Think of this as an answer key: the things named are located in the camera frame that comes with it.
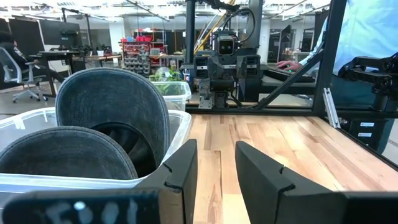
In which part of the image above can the seated person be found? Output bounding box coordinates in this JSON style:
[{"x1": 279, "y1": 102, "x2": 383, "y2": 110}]
[{"x1": 0, "y1": 30, "x2": 65, "y2": 91}]

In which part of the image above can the clear plastic storage bin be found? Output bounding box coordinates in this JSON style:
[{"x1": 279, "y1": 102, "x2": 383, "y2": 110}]
[{"x1": 0, "y1": 107, "x2": 193, "y2": 194}]

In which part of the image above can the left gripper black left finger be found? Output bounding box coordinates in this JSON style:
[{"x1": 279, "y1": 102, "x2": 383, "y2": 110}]
[{"x1": 0, "y1": 139, "x2": 198, "y2": 224}]

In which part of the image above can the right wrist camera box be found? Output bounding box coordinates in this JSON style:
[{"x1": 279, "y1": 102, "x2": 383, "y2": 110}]
[{"x1": 216, "y1": 33, "x2": 236, "y2": 57}]

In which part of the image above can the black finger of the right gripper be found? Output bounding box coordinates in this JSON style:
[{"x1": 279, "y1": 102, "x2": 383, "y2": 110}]
[
  {"x1": 193, "y1": 55, "x2": 209, "y2": 79},
  {"x1": 245, "y1": 55, "x2": 261, "y2": 78}
]

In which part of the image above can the black side desk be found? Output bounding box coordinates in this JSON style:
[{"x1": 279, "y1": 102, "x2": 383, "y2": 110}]
[{"x1": 260, "y1": 67, "x2": 317, "y2": 95}]

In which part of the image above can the black horizontal frame beam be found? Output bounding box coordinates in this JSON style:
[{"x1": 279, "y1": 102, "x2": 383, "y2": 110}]
[{"x1": 185, "y1": 105, "x2": 398, "y2": 119}]

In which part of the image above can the black looped cable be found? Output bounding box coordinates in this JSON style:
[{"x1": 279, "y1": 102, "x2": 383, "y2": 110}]
[{"x1": 221, "y1": 7, "x2": 256, "y2": 44}]

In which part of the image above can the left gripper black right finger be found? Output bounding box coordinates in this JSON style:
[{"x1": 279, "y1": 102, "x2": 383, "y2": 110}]
[{"x1": 235, "y1": 141, "x2": 398, "y2": 224}]

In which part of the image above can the dark grey denim cap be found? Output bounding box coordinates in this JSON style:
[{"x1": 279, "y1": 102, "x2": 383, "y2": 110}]
[
  {"x1": 0, "y1": 126, "x2": 139, "y2": 180},
  {"x1": 55, "y1": 67, "x2": 171, "y2": 179}
]

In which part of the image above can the person's hand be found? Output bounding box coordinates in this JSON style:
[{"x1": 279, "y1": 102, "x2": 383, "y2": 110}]
[{"x1": 275, "y1": 60, "x2": 303, "y2": 73}]

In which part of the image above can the green leafy plant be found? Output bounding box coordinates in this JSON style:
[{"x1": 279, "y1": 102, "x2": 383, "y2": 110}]
[{"x1": 149, "y1": 67, "x2": 187, "y2": 96}]

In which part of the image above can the small clear plastic bin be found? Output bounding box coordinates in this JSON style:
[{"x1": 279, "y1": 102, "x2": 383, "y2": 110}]
[{"x1": 151, "y1": 80, "x2": 192, "y2": 112}]

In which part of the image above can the thick black frame post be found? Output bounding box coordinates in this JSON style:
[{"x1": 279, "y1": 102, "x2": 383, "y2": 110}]
[{"x1": 312, "y1": 0, "x2": 348, "y2": 116}]

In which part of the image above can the silver metal bracket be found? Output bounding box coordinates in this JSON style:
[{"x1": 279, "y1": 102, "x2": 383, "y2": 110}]
[{"x1": 322, "y1": 87, "x2": 341, "y2": 129}]

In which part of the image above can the black box with white labels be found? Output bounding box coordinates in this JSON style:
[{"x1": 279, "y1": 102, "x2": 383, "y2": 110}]
[{"x1": 347, "y1": 118, "x2": 396, "y2": 154}]

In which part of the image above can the black computer monitor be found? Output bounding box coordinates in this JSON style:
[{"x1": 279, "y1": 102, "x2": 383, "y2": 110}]
[{"x1": 39, "y1": 19, "x2": 82, "y2": 48}]

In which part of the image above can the red parts shelf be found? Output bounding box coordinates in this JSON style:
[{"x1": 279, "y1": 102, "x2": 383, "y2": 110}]
[{"x1": 119, "y1": 35, "x2": 169, "y2": 76}]

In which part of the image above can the yellow diagonal bar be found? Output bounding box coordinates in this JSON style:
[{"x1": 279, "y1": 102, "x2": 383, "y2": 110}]
[{"x1": 193, "y1": 0, "x2": 237, "y2": 54}]

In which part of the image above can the black jointed mount arm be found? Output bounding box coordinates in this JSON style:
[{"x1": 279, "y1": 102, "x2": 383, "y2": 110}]
[{"x1": 338, "y1": 52, "x2": 398, "y2": 112}]

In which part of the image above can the black partition panel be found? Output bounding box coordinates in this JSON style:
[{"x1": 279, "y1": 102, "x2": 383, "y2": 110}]
[{"x1": 8, "y1": 17, "x2": 45, "y2": 57}]

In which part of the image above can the black diagonal frame strut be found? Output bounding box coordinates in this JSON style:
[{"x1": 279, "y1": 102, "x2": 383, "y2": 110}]
[{"x1": 253, "y1": 51, "x2": 324, "y2": 110}]

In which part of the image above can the grey office chair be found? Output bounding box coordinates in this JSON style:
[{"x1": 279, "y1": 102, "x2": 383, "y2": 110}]
[{"x1": 0, "y1": 46, "x2": 49, "y2": 104}]

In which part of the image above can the dark office desk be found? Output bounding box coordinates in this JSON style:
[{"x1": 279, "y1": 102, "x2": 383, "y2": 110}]
[{"x1": 29, "y1": 50, "x2": 123, "y2": 97}]

